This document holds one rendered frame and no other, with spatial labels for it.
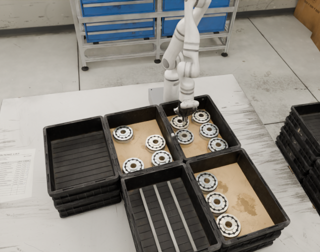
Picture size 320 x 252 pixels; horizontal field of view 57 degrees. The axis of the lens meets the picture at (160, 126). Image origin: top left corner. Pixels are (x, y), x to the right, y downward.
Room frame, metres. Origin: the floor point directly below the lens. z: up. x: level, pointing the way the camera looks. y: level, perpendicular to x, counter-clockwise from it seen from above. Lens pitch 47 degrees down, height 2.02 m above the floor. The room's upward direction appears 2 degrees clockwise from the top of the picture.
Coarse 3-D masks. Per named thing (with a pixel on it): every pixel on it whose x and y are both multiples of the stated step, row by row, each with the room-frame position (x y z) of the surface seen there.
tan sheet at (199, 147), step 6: (168, 120) 1.15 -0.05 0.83; (210, 120) 1.17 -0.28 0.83; (192, 126) 1.11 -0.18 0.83; (198, 126) 1.12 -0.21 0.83; (174, 132) 1.06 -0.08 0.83; (192, 132) 1.07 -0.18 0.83; (198, 132) 1.07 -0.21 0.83; (198, 138) 1.03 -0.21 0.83; (192, 144) 0.99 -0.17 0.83; (198, 144) 0.99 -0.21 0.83; (204, 144) 0.99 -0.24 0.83; (186, 150) 0.94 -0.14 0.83; (192, 150) 0.95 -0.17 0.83; (198, 150) 0.95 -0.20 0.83; (204, 150) 0.95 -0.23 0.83; (186, 156) 0.91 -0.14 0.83
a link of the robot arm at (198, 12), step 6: (198, 0) 1.22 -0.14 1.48; (204, 0) 1.23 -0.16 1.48; (210, 0) 1.24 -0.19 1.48; (198, 6) 1.24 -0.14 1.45; (204, 6) 1.24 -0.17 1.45; (198, 12) 1.27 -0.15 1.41; (204, 12) 1.26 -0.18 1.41; (198, 18) 1.26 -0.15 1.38; (180, 24) 1.29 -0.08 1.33; (180, 30) 1.28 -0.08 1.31
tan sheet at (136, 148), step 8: (152, 120) 1.15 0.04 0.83; (112, 128) 1.07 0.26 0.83; (136, 128) 1.08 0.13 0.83; (144, 128) 1.08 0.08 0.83; (152, 128) 1.09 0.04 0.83; (112, 136) 1.02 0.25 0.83; (136, 136) 1.02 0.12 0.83; (144, 136) 1.03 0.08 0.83; (120, 144) 0.96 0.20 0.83; (128, 144) 0.97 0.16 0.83; (136, 144) 0.97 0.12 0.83; (144, 144) 0.97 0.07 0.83; (120, 152) 0.91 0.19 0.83; (128, 152) 0.92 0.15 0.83; (136, 152) 0.92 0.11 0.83; (144, 152) 0.92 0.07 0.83; (168, 152) 0.93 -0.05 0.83; (120, 160) 0.86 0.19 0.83; (144, 160) 0.87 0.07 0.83
